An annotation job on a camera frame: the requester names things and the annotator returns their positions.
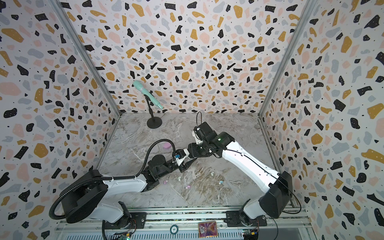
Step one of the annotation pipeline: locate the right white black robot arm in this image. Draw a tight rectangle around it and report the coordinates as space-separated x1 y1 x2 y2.
188 132 294 226

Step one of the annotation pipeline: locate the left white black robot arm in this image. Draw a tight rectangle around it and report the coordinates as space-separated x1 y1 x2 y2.
60 155 197 224

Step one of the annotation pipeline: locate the pink earbud case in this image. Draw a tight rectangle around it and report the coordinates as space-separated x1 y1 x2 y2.
163 142 172 150

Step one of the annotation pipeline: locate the black microphone stand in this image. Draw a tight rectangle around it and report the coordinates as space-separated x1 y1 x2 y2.
145 95 163 129

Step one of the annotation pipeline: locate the round black white button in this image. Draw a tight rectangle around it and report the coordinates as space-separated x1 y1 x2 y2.
170 225 179 235

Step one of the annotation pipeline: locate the colourful square card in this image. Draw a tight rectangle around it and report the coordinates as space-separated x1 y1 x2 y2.
198 221 218 238

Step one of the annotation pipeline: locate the mint green microphone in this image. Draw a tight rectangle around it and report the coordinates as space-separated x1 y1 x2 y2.
133 81 164 110

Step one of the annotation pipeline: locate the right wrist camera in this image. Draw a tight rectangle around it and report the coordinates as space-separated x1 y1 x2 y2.
192 122 217 145

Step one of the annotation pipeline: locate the left black corrugated cable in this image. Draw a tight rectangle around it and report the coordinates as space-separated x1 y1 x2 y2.
48 138 177 221

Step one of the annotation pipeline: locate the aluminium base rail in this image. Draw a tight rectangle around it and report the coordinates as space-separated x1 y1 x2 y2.
52 206 316 240

